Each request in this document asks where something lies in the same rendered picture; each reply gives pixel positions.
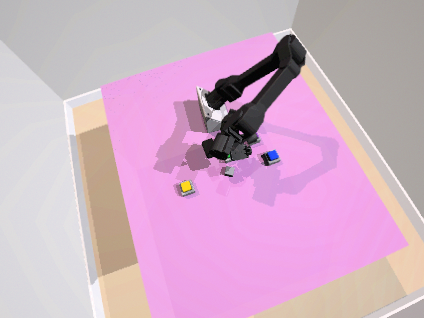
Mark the blue button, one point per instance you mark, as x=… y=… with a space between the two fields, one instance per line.
x=272 y=157

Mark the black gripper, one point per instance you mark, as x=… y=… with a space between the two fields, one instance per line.
x=208 y=143

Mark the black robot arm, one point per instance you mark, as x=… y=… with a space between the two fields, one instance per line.
x=288 y=57

